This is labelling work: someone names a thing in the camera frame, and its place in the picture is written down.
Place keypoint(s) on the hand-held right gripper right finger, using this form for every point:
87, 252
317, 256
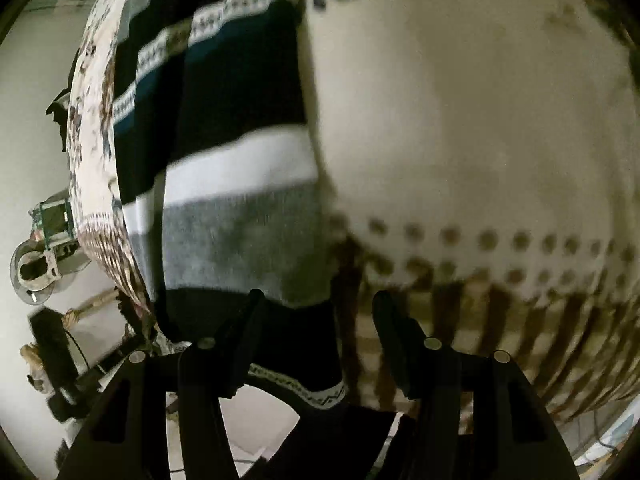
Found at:
396, 340

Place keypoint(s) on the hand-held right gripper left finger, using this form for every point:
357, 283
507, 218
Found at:
241, 339

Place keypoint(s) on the striped knit sweater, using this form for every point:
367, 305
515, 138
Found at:
240, 170

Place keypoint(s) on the wooden stick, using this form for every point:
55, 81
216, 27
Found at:
92, 306

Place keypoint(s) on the black device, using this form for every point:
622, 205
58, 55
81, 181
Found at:
52, 345

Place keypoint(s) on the floral blanket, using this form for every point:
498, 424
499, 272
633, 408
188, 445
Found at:
450, 135

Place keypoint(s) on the green box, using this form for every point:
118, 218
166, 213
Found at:
52, 222

